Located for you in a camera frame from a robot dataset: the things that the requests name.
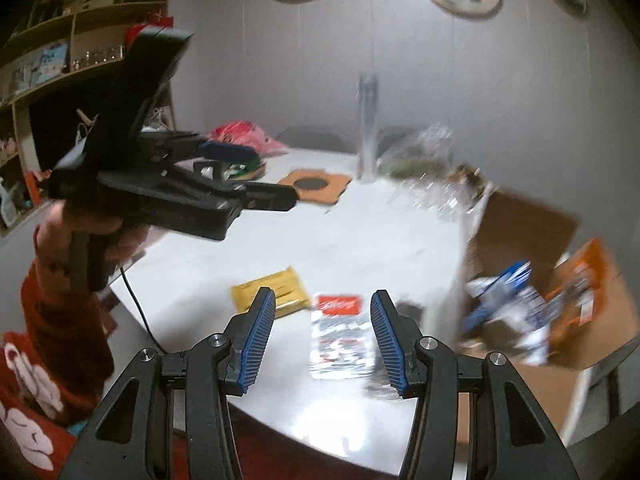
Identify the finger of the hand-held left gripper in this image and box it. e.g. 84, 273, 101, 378
145, 131, 257, 171
190, 175, 299, 212

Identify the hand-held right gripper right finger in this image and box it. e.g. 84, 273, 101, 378
370, 290, 581, 480

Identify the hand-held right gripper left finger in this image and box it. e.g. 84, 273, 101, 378
59, 286, 277, 480

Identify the red label clear packet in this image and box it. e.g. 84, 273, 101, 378
309, 293, 376, 380

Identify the yellow snack packet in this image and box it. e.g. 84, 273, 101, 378
231, 269, 313, 318

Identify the dark blue snack bar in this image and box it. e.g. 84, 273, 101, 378
462, 260, 533, 333

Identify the white silver snack packet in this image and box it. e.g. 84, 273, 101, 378
495, 285, 553, 363

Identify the cardboard box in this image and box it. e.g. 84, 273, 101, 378
457, 185, 640, 373

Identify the orange snack packet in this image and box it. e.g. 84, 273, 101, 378
545, 239, 621, 356

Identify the person's left forearm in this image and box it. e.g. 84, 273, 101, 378
20, 255, 116, 426

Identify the person's left hand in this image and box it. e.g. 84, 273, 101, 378
37, 201, 152, 282

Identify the pink plastic bag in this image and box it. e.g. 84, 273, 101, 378
207, 121, 288, 157

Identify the green yellow package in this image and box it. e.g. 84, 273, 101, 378
222, 152, 266, 181

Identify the wooden trivet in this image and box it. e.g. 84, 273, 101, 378
277, 170, 353, 206

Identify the clear plastic film roll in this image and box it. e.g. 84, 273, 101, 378
357, 72, 381, 181

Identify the row of glasses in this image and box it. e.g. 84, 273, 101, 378
72, 45, 126, 68

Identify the crumpled clear plastic wrap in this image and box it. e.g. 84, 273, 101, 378
395, 175, 481, 223

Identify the plastic bag of greens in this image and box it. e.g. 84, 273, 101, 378
377, 122, 456, 181

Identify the blue white box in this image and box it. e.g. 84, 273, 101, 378
12, 42, 68, 91

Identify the gold foil wrapper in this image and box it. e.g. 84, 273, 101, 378
450, 165, 486, 191

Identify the wooden shelf unit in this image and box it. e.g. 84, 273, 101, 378
0, 0, 176, 236

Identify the red floral clothing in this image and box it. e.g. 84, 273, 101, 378
0, 330, 191, 480

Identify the black cable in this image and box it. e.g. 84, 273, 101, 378
119, 266, 168, 356

